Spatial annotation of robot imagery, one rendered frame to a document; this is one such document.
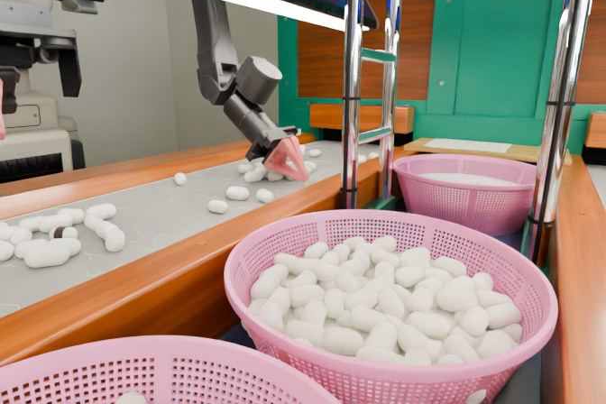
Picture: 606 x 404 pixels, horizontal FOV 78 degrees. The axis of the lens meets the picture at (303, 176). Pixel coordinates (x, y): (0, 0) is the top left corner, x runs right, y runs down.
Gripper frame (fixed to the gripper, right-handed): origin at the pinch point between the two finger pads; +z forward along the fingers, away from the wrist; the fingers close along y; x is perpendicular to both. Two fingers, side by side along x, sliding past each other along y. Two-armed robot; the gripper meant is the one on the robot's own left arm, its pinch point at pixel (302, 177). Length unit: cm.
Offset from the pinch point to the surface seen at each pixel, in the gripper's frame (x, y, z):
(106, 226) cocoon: 4.7, -31.7, -5.1
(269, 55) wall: 44, 138, -107
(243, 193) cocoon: 2.8, -11.7, -2.3
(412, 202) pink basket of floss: -6.9, 10.6, 15.8
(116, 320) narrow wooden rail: -5.2, -40.9, 8.2
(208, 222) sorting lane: 2.8, -20.9, 0.1
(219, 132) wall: 113, 140, -112
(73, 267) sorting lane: 4.4, -37.2, -1.6
